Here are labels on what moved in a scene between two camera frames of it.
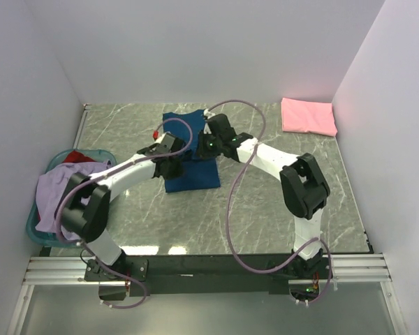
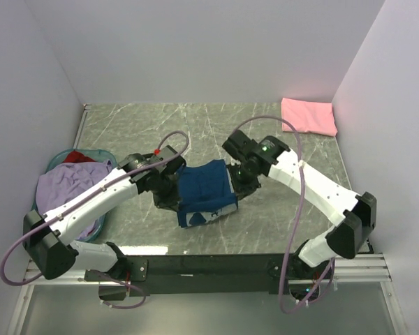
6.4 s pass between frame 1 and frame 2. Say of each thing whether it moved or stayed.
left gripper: moved
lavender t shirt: stayed
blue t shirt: moved
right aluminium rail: stayed
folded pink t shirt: stayed
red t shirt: stayed
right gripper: moved
